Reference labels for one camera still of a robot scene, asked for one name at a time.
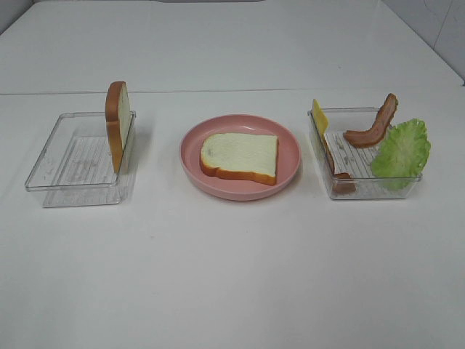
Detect curved bacon strip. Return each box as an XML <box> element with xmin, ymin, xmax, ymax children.
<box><xmin>343</xmin><ymin>93</ymin><xmax>398</xmax><ymax>148</ymax></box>

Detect pink round plate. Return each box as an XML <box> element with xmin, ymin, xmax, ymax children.
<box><xmin>180</xmin><ymin>114</ymin><xmax>302</xmax><ymax>201</ymax></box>

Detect upright bread slice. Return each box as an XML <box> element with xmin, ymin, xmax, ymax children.
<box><xmin>105</xmin><ymin>81</ymin><xmax>132</xmax><ymax>173</ymax></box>

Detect green lettuce leaf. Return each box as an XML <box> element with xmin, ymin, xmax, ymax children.
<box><xmin>371</xmin><ymin>119</ymin><xmax>431</xmax><ymax>190</ymax></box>

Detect yellow cheese slice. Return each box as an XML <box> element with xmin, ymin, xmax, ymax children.
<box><xmin>311</xmin><ymin>99</ymin><xmax>328</xmax><ymax>140</ymax></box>

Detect clear plastic fillings tray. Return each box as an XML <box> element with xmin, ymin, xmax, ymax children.
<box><xmin>308</xmin><ymin>108</ymin><xmax>422</xmax><ymax>200</ymax></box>

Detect clear plastic bread tray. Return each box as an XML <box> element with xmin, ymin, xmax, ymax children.
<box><xmin>25</xmin><ymin>111</ymin><xmax>137</xmax><ymax>208</ymax></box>

